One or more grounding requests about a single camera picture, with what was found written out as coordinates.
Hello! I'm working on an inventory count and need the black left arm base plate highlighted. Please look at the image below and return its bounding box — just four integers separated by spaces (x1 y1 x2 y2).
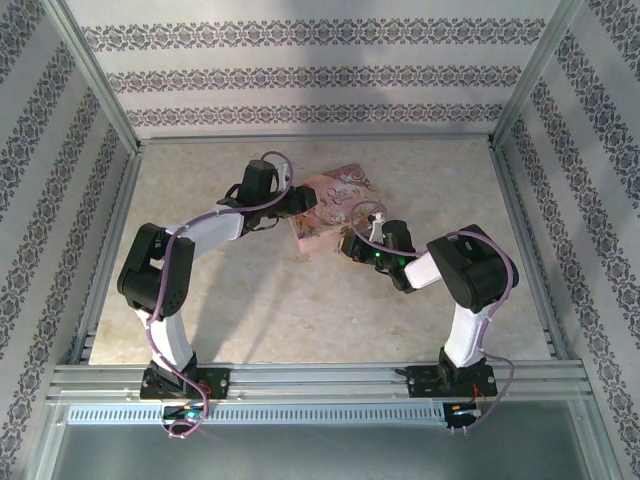
139 366 232 402

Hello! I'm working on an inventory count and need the aluminium frame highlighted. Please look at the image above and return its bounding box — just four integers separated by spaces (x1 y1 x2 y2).
44 0 601 480

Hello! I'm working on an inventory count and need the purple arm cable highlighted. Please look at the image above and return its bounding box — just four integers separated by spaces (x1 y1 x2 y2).
349 201 520 437
144 149 297 441

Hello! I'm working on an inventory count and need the grey slotted cable duct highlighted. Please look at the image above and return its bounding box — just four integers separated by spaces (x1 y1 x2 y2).
66 402 447 427

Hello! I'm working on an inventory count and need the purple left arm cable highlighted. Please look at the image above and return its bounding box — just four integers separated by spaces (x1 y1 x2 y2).
144 149 297 441

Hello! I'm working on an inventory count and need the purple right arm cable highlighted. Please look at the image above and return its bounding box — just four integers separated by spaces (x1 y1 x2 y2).
349 201 520 437

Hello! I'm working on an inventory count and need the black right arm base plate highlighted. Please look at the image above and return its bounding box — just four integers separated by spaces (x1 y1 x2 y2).
394 363 500 400

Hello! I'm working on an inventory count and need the pink illustrated tin box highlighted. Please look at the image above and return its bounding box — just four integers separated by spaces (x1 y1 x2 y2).
288 162 389 255

